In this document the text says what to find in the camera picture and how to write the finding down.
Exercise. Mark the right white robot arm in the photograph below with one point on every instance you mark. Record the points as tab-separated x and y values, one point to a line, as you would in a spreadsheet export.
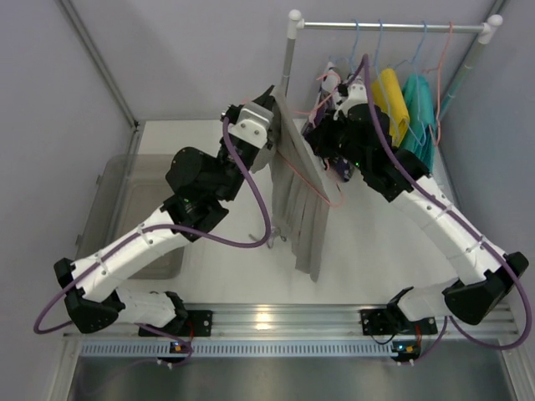
484	272

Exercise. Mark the teal garment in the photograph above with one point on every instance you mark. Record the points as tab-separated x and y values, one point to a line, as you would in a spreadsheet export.
419	137

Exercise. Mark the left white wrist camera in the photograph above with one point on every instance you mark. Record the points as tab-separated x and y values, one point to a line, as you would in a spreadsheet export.
253	123

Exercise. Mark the yellow garment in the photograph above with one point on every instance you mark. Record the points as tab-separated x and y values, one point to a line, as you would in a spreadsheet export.
388	96

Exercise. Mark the blue hanger with yellow garment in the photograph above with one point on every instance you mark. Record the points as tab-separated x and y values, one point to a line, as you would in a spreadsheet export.
374	65

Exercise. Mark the aluminium mounting rail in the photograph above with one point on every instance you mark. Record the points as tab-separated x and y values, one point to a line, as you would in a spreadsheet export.
294	321

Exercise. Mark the blue hanger with teal garment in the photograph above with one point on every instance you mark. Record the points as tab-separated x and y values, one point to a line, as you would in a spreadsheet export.
413	63

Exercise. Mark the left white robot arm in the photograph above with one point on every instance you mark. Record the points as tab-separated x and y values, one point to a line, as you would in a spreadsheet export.
200	183

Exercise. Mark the pink wire hanger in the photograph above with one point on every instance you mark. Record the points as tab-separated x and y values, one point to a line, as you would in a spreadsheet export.
308	167

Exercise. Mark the grey trousers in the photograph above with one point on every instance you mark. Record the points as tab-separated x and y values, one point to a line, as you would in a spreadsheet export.
297	212

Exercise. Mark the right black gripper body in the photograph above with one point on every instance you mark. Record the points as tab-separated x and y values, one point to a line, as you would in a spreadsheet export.
324	136

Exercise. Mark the white metal clothes rack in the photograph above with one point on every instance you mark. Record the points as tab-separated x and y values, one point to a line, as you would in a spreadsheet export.
483	34

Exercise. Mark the blue hanger with patterned garment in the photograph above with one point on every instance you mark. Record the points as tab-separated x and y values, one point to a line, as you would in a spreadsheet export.
351	59

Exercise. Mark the grey plastic bin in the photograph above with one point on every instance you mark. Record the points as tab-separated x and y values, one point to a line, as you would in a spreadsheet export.
129	190

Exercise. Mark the purple patterned garment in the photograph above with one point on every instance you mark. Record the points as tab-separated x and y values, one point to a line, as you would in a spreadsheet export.
328	83

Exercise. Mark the grey slotted cable duct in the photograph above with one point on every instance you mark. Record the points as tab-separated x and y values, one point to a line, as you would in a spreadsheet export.
239	349

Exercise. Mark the far right pink hanger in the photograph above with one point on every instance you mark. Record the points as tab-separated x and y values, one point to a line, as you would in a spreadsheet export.
436	136

